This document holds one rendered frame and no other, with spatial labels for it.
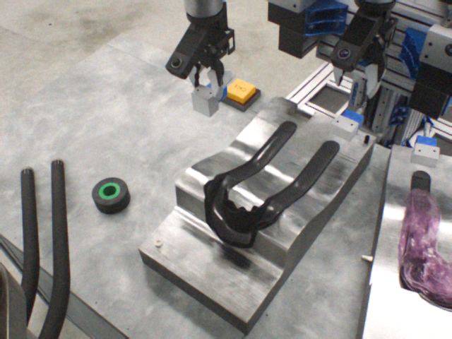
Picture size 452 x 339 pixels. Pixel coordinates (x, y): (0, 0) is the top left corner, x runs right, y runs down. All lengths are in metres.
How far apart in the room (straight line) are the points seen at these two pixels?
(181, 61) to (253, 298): 0.47
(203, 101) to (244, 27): 1.97
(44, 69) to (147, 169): 1.90
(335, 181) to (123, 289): 0.48
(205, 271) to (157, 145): 0.41
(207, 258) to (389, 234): 0.35
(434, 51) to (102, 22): 2.37
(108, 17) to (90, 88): 1.90
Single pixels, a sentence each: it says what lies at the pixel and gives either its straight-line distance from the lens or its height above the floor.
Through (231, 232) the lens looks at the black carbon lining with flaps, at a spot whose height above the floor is 0.87.
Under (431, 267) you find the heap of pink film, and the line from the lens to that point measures 0.92.
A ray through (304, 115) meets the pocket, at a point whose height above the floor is 0.87.
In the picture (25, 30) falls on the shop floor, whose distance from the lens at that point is 3.37.
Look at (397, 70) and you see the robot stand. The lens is 1.50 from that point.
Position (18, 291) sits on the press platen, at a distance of 0.48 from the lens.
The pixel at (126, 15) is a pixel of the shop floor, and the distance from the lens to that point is 3.26.
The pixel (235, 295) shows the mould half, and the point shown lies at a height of 0.86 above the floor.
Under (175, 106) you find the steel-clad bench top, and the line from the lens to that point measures 1.28.
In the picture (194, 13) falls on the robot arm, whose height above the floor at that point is 1.16.
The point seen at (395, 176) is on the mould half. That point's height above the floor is 0.86.
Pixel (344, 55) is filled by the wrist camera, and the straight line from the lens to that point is 0.87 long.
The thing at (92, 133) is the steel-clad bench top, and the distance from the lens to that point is 1.27.
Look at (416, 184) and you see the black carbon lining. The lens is 1.08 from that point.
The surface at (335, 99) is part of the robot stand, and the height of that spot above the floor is 0.21.
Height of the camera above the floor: 1.65
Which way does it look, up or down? 50 degrees down
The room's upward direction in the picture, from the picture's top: 5 degrees counter-clockwise
